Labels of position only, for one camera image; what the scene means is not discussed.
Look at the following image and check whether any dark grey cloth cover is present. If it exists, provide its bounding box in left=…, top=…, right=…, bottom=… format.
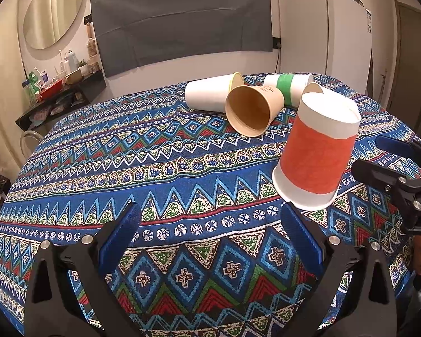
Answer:
left=90, top=0, right=274, bottom=78

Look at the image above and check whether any green plastic bottle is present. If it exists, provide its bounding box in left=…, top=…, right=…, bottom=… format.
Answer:
left=24, top=72, right=39, bottom=106

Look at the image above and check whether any white yellow-rimmed paper cup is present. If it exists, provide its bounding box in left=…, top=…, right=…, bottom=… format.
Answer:
left=184, top=72, right=245, bottom=113

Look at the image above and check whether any red plastic basket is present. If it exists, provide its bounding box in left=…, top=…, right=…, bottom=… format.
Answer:
left=38, top=79, right=64, bottom=101

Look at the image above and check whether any red banded paper cup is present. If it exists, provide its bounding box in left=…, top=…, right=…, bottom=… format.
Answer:
left=272, top=91, right=361, bottom=211

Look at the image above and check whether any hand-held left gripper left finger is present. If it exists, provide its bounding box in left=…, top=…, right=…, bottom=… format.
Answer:
left=24, top=202, right=143, bottom=337

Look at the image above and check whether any brown kraft paper cup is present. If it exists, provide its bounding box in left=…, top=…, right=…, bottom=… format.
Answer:
left=225, top=85, right=285, bottom=137

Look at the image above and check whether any metal chair frame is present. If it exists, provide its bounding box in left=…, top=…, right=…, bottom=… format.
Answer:
left=20, top=130, right=46, bottom=158

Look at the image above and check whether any green banded paper cup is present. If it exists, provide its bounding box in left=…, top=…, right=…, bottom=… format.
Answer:
left=263, top=74, right=325, bottom=109

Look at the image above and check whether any oval wall mirror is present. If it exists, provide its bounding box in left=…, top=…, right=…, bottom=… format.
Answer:
left=23, top=0, right=86, bottom=50

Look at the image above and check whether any grey door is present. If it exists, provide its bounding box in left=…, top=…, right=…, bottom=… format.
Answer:
left=386, top=0, right=421, bottom=120

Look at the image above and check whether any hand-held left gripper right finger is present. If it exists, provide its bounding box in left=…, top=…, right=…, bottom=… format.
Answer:
left=281, top=203, right=398, bottom=337

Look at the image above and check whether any blue patterned tablecloth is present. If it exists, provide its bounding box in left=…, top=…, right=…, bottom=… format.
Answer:
left=0, top=74, right=421, bottom=337

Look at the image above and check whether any wooden hairbrush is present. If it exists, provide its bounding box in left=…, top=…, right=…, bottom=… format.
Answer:
left=86, top=23, right=98, bottom=58

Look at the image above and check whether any black wall shelf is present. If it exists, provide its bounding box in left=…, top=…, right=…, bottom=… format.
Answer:
left=15, top=68, right=107, bottom=132

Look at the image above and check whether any white bottle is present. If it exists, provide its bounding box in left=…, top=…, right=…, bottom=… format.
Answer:
left=64, top=50, right=78, bottom=75

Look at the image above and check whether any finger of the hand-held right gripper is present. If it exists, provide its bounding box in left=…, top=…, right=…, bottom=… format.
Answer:
left=375, top=134, right=421, bottom=164
left=351, top=160, right=409, bottom=201

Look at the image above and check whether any white refrigerator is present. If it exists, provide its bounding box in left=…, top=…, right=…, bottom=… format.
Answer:
left=278, top=0, right=373, bottom=95

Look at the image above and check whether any beige tub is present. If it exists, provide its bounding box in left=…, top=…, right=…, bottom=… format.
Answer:
left=65, top=68, right=83, bottom=85

